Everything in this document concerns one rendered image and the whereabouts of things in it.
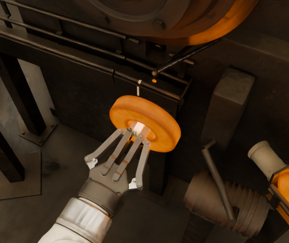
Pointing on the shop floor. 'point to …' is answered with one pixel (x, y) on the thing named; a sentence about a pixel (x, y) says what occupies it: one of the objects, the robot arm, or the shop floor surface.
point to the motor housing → (245, 196)
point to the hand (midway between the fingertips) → (144, 121)
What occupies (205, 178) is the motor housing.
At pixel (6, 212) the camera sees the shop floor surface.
